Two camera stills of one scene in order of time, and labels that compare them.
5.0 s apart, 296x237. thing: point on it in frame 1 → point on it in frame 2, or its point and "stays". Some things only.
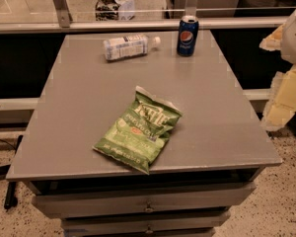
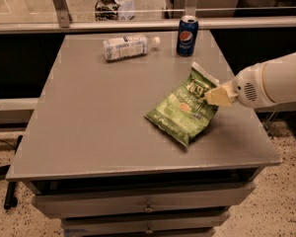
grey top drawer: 103,202 stays
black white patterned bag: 122,8 stays
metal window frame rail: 11,27 stays
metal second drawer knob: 149,231 stays
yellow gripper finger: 273,41 → 222,96
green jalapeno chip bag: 139,135 → 186,114
